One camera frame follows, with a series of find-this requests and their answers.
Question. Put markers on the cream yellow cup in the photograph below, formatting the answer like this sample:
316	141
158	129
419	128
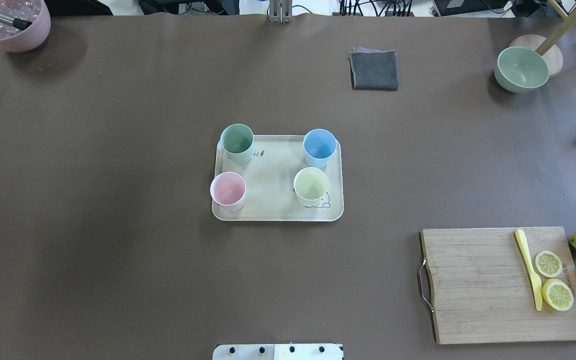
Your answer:
310	185

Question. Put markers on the blue cup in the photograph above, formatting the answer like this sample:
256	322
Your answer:
319	146

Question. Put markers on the pink cup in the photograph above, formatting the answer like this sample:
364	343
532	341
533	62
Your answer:
228	190

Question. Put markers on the green cup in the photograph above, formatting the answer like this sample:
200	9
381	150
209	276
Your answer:
237	141

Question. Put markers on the grey folded cloth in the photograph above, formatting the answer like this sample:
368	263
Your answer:
373	69

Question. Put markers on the wooden cutting board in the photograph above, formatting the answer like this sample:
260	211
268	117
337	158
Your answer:
479	289

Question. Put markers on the green bowl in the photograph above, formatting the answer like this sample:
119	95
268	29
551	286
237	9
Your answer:
520	69

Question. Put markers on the yellow plastic knife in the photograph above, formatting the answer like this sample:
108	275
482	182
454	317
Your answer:
534	278

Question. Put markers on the lemon half slice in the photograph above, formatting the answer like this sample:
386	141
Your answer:
548	264
557	294

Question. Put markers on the wooden cup rack stand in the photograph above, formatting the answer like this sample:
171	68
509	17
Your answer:
546	47

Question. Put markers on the pink bowl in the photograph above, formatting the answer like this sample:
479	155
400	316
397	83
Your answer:
25	25

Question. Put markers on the aluminium frame post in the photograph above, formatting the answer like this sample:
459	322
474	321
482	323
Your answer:
280	11

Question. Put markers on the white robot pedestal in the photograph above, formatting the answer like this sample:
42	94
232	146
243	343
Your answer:
280	351

